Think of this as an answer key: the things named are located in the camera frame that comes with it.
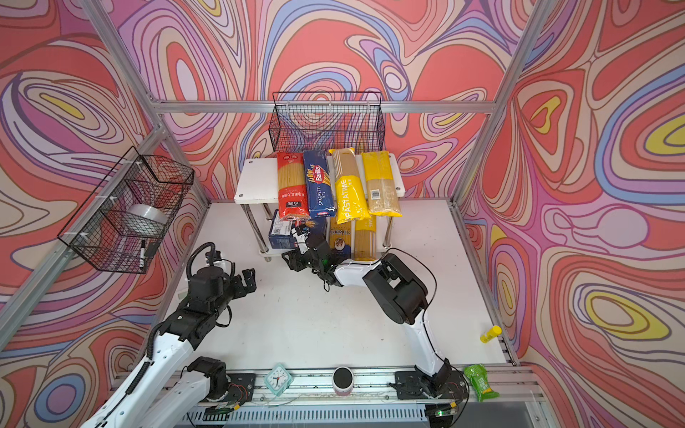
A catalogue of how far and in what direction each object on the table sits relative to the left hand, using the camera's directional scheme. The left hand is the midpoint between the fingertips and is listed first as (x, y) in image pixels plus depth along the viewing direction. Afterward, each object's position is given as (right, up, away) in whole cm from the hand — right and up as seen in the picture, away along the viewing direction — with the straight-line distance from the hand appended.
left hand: (244, 274), depth 80 cm
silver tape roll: (-24, +18, -8) cm, 31 cm away
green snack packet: (+69, -29, -7) cm, 75 cm away
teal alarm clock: (+12, -28, -7) cm, 32 cm away
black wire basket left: (-28, +16, -10) cm, 34 cm away
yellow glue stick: (+74, -16, -5) cm, 76 cm away
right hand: (+11, +3, +13) cm, 18 cm away
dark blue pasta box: (+9, +11, +11) cm, 18 cm away
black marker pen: (-24, +6, -9) cm, 27 cm away
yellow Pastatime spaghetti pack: (+38, +10, +16) cm, 43 cm away
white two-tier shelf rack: (+5, +28, -2) cm, 29 cm away
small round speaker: (+30, -27, -10) cm, 42 cm away
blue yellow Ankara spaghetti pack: (+29, +10, +15) cm, 34 cm away
